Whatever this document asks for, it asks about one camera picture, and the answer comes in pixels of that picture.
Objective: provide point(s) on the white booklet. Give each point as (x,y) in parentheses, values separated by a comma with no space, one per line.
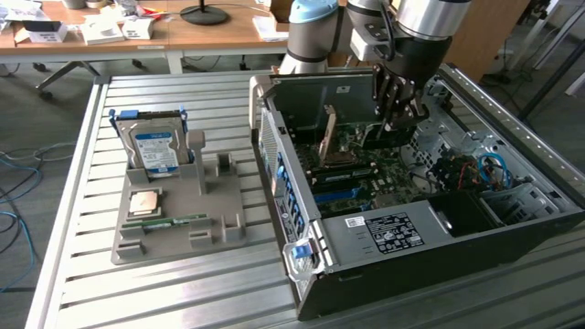
(269,29)

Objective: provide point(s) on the loose papers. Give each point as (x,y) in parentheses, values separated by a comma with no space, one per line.
(22,10)

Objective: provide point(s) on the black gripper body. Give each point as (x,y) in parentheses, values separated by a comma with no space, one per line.
(425,58)

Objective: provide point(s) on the tape roll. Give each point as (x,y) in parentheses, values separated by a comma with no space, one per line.
(96,4)

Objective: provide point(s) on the white box with black lid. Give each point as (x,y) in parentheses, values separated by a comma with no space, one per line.
(45,36)

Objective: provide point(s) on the metal CPU socket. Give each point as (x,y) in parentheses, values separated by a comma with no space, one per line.
(339,157)

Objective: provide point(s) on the grey cup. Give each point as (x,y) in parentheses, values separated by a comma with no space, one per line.
(74,4)

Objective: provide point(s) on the CPU chip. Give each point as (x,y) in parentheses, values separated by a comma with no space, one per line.
(143,203)

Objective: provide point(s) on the green RAM stick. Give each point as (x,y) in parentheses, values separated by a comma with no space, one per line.
(154,222)
(342,174)

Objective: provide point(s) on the wooden cabinet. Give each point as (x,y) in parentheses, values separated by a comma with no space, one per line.
(493,34)

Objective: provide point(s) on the grey power supply unit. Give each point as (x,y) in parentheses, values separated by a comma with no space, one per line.
(346,243)

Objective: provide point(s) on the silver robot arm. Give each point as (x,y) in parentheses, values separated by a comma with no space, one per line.
(425,17)

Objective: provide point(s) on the black round monitor stand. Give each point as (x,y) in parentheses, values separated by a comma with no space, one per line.
(202,16)

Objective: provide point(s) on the grey printed parts rack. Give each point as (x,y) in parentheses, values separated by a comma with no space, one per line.
(182,205)

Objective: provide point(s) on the blue expansion slot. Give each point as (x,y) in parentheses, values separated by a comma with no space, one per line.
(335,196)

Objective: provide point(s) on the small white box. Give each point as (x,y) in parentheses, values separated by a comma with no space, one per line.
(137,31)

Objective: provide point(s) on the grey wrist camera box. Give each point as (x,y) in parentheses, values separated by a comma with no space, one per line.
(365,41)

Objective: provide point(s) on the green Nvidia graphics card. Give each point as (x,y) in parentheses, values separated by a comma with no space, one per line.
(351,135)

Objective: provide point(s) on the green motherboard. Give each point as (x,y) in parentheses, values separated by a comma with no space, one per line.
(387,178)

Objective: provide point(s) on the open black PC case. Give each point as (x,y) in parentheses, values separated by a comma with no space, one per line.
(410,274)

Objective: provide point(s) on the blue case release latch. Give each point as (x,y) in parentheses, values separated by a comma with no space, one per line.
(301,252)

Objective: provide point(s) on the flat white box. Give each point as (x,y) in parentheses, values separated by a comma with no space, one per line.
(97,37)

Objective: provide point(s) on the hard disk with blue carrier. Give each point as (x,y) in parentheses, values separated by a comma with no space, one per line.
(154,150)

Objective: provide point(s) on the wooden desk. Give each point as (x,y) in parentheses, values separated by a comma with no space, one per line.
(205,34)

